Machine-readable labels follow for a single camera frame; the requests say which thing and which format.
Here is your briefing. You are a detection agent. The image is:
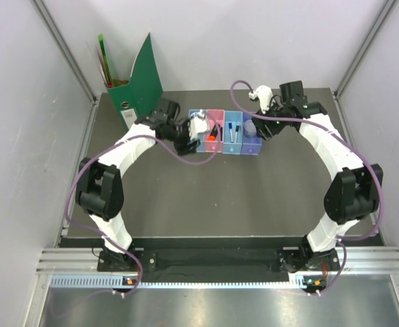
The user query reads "green lever arch binder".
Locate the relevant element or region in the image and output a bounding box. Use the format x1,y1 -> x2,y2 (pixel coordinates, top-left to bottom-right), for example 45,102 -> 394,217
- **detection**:
96,34 -> 163,129

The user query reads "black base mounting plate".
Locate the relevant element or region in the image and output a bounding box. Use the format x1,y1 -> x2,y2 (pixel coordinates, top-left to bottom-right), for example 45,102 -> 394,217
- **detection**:
97,247 -> 343,273

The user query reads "purple drawer box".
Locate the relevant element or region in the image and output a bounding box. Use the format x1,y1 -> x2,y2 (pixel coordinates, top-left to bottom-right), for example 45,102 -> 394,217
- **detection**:
241,113 -> 262,155

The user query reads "orange highlighter marker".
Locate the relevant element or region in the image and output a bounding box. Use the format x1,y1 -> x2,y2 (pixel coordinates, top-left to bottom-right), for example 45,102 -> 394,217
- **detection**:
207,125 -> 219,142

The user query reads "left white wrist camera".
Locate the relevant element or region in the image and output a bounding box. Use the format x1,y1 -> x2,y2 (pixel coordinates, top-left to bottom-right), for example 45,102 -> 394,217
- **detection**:
188,109 -> 210,140

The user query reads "clear round clip container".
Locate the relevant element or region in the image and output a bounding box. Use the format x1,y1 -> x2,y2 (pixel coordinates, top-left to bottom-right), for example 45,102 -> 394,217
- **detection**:
244,119 -> 257,138

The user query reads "pink drawer box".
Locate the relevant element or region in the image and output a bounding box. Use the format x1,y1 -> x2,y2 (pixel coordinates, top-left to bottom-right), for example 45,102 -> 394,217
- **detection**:
205,109 -> 225,153

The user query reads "light blue drawer box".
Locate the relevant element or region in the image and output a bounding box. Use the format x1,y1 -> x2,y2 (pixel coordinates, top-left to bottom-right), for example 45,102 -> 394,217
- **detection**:
189,109 -> 206,153

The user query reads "purple cable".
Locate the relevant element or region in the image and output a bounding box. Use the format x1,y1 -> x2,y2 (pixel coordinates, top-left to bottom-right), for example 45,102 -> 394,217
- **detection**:
229,80 -> 386,296
64,132 -> 221,297

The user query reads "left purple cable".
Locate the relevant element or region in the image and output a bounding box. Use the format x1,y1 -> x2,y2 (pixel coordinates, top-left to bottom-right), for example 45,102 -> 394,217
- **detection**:
64,132 -> 221,297

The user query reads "black white pen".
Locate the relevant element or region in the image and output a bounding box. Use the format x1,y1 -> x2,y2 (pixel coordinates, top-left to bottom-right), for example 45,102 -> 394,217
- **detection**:
234,125 -> 240,143

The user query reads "grey slotted cable duct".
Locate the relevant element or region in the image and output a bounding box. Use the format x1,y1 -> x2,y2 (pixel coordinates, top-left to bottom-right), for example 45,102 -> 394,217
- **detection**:
48,271 -> 327,290

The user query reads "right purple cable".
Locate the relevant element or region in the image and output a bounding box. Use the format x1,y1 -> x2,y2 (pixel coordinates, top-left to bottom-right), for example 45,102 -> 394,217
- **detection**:
229,80 -> 386,296

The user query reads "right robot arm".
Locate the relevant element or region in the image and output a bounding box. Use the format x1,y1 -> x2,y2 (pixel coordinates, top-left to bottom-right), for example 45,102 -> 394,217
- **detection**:
249,81 -> 383,270

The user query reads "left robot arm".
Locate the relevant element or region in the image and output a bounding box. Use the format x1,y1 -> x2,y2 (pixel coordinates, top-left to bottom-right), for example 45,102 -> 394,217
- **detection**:
75,102 -> 210,270

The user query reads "teal blue drawer box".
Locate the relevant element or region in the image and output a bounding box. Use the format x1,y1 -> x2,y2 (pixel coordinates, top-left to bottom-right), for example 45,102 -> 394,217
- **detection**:
223,110 -> 243,155

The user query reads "blue white pen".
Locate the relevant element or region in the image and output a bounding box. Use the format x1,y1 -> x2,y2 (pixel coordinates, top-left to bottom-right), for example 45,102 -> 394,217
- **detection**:
228,121 -> 234,143

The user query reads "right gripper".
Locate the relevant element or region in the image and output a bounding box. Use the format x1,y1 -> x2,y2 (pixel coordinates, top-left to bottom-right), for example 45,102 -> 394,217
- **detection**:
251,97 -> 289,142

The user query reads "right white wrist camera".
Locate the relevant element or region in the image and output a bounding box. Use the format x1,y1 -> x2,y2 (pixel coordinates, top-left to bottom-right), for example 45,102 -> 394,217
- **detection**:
249,85 -> 274,114

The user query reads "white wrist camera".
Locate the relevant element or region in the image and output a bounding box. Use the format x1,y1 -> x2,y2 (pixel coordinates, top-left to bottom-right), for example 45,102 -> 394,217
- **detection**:
188,109 -> 210,140
249,85 -> 274,114

